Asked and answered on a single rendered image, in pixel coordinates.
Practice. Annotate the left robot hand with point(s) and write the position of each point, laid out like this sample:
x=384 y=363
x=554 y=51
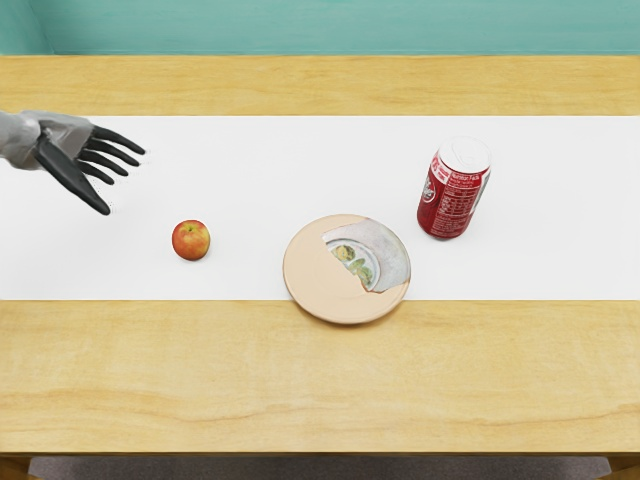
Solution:
x=60 y=145

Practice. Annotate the beige plate with printed pattern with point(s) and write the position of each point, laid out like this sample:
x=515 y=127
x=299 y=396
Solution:
x=320 y=280

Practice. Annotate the red and yellow apple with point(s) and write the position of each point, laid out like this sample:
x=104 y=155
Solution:
x=190 y=239

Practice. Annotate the red soda can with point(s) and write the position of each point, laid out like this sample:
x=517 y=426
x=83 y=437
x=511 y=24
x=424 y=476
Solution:
x=450 y=195

